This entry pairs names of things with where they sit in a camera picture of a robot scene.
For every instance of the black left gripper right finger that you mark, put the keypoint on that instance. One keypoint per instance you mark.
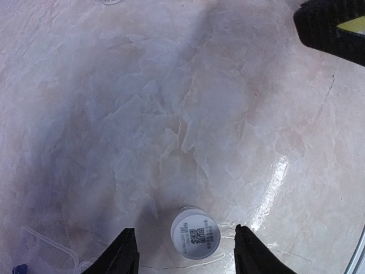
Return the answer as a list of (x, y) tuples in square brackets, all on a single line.
[(252, 256)]

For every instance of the green plastic bowl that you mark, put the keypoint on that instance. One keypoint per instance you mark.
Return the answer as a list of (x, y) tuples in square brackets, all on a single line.
[(356, 25)]

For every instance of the clear plastic pill organizer box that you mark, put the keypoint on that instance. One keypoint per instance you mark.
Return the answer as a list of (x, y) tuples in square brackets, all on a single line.
[(35, 253)]

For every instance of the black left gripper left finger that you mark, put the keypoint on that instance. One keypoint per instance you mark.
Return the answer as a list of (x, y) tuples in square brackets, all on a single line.
[(120, 257)]

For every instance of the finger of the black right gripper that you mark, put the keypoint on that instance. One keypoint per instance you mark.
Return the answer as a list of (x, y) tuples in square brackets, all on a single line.
[(316, 23)]

